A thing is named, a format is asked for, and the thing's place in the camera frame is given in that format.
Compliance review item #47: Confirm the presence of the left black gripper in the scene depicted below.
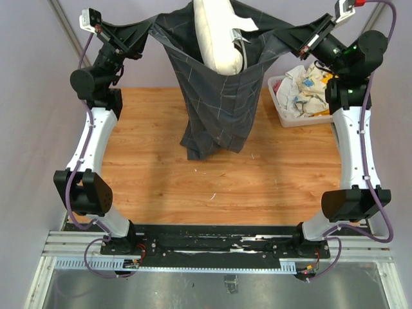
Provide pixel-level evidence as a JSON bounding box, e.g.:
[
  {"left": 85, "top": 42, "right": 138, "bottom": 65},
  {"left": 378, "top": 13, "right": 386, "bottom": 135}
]
[{"left": 93, "top": 20, "right": 153, "bottom": 90}]

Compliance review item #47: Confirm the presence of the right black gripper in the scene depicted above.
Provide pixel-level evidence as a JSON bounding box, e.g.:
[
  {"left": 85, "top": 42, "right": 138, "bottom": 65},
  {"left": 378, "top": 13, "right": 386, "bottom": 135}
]
[{"left": 274, "top": 13, "right": 350, "bottom": 77}]

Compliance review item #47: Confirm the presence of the cream pillow with bear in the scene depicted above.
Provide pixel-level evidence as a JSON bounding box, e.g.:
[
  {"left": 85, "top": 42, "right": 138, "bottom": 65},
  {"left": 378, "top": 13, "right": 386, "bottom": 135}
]
[{"left": 193, "top": 1, "right": 258, "bottom": 75}]

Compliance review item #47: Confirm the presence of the dark grey checked pillowcase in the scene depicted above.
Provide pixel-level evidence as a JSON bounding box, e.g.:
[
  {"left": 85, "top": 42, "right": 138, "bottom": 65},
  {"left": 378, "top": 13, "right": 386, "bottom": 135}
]
[{"left": 149, "top": 1, "right": 291, "bottom": 160}]

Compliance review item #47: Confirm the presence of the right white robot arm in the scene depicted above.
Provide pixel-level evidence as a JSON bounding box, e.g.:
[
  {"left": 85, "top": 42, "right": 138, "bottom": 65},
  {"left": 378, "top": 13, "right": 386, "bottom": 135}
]
[{"left": 274, "top": 14, "right": 391, "bottom": 258}]

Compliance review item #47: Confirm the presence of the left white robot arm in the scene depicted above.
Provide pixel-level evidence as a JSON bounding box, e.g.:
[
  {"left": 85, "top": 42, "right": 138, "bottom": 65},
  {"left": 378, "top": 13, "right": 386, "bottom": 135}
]
[{"left": 53, "top": 17, "right": 151, "bottom": 255}]

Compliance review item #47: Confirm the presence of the yellow cloth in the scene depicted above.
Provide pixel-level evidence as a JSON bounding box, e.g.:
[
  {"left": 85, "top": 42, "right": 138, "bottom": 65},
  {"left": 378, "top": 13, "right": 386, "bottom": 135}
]
[{"left": 314, "top": 73, "right": 333, "bottom": 117}]

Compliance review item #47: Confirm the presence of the crumpled patterned white cloth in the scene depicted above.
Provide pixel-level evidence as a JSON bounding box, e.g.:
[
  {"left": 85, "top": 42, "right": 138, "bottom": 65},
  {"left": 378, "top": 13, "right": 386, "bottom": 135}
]
[{"left": 276, "top": 63, "right": 333, "bottom": 119}]

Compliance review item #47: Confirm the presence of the white plastic basket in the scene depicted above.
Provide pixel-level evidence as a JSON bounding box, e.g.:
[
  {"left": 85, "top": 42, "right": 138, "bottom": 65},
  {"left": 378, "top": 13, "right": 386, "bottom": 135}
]
[{"left": 267, "top": 75, "right": 332, "bottom": 128}]

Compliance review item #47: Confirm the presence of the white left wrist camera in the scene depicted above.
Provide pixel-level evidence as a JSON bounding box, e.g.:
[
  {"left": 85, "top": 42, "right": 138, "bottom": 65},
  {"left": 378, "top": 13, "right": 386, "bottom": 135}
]
[{"left": 79, "top": 8, "right": 102, "bottom": 33}]

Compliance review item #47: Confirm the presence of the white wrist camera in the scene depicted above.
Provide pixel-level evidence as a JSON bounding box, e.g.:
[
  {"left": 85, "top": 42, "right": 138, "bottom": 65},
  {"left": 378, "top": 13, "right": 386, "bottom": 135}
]
[
  {"left": 79, "top": 8, "right": 102, "bottom": 33},
  {"left": 334, "top": 0, "right": 366, "bottom": 24}
]

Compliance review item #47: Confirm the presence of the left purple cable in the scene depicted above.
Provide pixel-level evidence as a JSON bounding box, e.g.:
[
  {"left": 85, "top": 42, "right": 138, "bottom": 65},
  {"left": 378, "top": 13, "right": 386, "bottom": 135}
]
[{"left": 66, "top": 33, "right": 139, "bottom": 278}]

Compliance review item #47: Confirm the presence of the purple cable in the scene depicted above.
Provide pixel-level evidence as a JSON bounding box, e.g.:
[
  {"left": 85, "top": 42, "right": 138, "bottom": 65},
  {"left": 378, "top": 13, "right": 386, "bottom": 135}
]
[
  {"left": 318, "top": 0, "right": 397, "bottom": 278},
  {"left": 66, "top": 33, "right": 139, "bottom": 278}
]

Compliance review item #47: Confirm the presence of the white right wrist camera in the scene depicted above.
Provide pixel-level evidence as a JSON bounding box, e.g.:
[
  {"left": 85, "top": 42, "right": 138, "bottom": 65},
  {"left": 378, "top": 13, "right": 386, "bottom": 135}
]
[{"left": 334, "top": 0, "right": 366, "bottom": 24}]

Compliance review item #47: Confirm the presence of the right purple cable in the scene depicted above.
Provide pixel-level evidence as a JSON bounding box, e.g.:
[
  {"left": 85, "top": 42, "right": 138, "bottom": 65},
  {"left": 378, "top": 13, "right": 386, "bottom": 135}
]
[{"left": 318, "top": 0, "right": 397, "bottom": 278}]

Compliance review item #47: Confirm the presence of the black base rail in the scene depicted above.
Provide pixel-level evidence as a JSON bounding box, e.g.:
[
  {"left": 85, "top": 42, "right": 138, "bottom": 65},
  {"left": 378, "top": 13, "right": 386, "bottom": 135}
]
[{"left": 100, "top": 225, "right": 330, "bottom": 270}]

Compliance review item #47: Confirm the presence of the white slotted cable duct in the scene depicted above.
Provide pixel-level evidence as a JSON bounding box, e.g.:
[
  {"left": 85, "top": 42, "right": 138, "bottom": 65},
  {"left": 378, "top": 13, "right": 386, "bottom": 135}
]
[{"left": 54, "top": 259, "right": 297, "bottom": 274}]

